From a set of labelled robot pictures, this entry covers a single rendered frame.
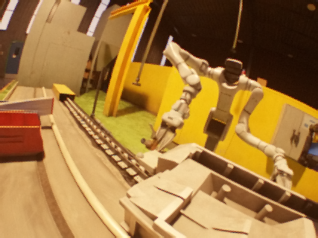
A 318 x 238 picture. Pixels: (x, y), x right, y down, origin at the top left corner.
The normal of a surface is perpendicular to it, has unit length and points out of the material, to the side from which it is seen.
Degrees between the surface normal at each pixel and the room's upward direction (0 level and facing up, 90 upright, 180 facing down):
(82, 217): 0
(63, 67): 90
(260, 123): 90
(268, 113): 90
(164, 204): 22
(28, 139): 92
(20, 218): 0
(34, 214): 0
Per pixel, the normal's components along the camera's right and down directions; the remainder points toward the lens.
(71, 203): 0.30, -0.93
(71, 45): 0.75, 0.36
